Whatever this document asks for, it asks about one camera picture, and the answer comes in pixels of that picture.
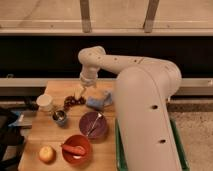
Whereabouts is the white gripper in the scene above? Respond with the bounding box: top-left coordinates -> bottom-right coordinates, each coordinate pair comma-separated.
74,75 -> 97,100

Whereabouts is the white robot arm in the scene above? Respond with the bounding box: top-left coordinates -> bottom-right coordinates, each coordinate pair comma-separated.
78,46 -> 182,171

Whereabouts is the bunch of dark grapes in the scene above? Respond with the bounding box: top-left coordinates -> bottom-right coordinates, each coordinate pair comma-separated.
64,95 -> 86,109

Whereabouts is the light blue cloth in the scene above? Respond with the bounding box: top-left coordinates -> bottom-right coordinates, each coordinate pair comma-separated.
103,91 -> 114,106

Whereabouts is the spoon in purple bowl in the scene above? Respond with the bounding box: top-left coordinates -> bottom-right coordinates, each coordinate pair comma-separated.
87,113 -> 103,136

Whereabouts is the metal cup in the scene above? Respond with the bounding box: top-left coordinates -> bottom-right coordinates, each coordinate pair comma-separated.
52,110 -> 67,127

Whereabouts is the white cup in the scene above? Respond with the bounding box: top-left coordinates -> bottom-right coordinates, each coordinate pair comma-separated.
36,94 -> 53,112

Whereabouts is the red bowl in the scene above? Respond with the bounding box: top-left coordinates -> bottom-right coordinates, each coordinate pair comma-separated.
61,135 -> 92,166

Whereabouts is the orange carrot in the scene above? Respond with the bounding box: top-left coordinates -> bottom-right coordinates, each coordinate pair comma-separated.
61,144 -> 86,156

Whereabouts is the yellow apple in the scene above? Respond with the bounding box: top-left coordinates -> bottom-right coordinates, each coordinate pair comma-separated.
39,146 -> 55,163

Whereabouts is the green tray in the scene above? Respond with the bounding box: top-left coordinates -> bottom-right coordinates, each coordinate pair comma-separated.
115,119 -> 190,171

